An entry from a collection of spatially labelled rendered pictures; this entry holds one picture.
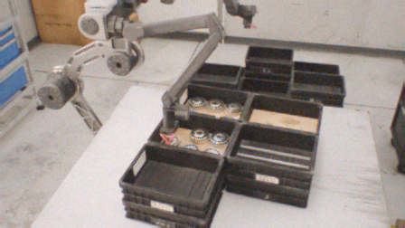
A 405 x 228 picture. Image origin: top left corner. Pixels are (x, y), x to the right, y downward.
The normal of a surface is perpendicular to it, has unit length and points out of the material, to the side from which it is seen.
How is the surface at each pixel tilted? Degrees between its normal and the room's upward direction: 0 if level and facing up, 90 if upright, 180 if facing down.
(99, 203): 0
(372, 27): 90
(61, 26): 89
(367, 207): 0
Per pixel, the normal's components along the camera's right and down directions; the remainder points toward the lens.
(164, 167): -0.01, -0.83
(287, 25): -0.22, 0.55
